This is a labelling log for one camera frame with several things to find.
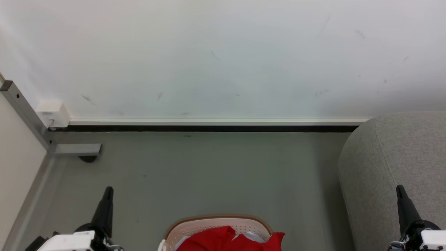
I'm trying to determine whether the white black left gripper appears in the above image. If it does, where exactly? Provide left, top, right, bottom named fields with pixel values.
left=25, top=187, right=124, bottom=251

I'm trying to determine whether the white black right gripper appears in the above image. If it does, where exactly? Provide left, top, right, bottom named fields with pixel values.
left=388, top=185, right=446, bottom=251

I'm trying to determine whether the red garment with white trim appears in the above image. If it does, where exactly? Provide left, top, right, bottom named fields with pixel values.
left=176, top=226, right=286, bottom=251

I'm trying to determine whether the beige perforated laundry basket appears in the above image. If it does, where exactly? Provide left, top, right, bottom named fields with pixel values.
left=159, top=214, right=274, bottom=251

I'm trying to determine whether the grey fabric sofa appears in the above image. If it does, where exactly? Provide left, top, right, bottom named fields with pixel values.
left=337, top=112, right=446, bottom=251

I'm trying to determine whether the beige partition panel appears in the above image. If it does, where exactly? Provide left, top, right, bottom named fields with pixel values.
left=0, top=74, right=48, bottom=251

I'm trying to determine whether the black and white baseboard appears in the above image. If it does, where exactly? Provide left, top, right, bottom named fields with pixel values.
left=48, top=118, right=370, bottom=133

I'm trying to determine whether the white wall socket box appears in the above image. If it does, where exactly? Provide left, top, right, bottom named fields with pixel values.
left=36, top=101, right=71, bottom=128

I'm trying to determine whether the grey metal partition frame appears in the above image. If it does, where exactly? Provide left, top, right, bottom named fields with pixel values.
left=0, top=80, right=102, bottom=156

